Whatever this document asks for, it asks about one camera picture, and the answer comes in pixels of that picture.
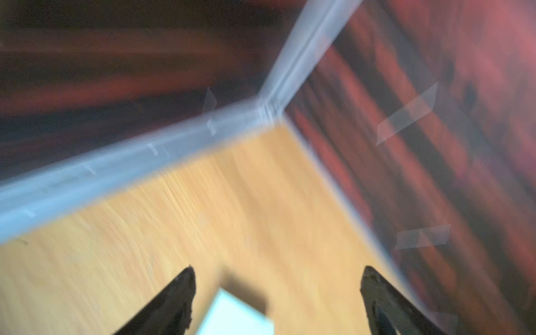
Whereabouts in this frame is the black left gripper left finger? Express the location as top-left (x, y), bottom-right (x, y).
top-left (115, 266), bottom-right (196, 335)

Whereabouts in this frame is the aluminium frame rail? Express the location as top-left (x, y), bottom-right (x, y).
top-left (258, 0), bottom-right (361, 123)
top-left (1, 99), bottom-right (273, 242)

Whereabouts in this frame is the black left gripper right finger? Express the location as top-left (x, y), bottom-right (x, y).
top-left (360, 266), bottom-right (444, 335)

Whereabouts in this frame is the aluminium frame rail rear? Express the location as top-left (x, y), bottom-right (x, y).
top-left (258, 0), bottom-right (361, 123)

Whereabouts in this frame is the white jewelry box sleeve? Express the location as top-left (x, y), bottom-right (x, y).
top-left (196, 288), bottom-right (275, 335)

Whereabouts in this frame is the aluminium frame rail left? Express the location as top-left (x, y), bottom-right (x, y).
top-left (1, 99), bottom-right (273, 242)

